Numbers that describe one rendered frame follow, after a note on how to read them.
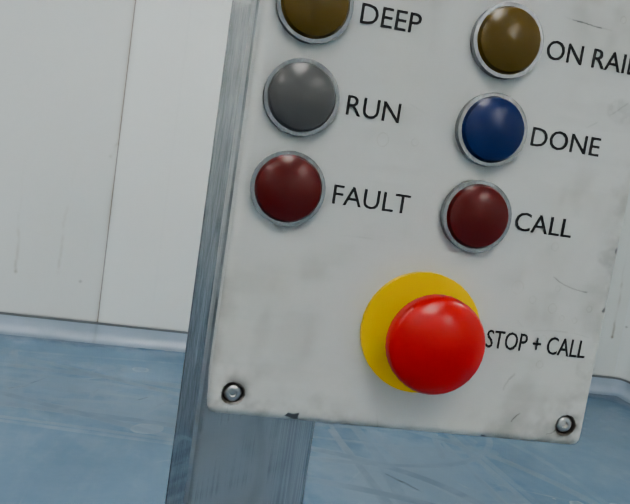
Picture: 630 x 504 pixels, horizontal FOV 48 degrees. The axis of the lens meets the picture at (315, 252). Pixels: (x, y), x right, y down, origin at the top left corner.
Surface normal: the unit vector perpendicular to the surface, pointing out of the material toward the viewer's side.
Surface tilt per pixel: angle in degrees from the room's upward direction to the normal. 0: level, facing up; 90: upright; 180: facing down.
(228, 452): 90
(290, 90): 89
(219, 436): 90
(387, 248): 90
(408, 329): 79
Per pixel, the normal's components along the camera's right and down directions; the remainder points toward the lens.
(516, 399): 0.15, 0.14
